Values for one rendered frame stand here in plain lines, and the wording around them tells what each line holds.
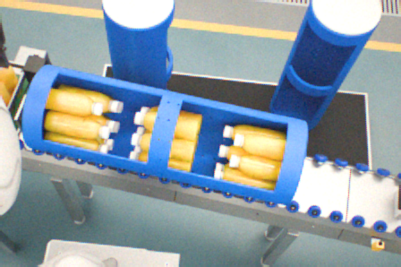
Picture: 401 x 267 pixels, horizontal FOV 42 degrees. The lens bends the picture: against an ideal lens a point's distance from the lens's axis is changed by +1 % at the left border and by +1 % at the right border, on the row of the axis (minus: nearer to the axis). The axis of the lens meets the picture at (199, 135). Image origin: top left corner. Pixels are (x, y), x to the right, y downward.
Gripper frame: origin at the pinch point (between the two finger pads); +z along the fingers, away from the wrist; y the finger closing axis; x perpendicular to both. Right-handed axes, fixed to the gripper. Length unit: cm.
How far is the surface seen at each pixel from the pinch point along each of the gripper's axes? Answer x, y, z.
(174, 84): 35, -76, 122
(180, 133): 53, 1, 19
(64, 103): 15.5, 0.3, 18.5
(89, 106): 23.1, -1.0, 19.2
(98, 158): 29.2, 13.0, 25.9
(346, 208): 114, 4, 44
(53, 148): 14.6, 13.0, 26.0
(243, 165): 75, 6, 23
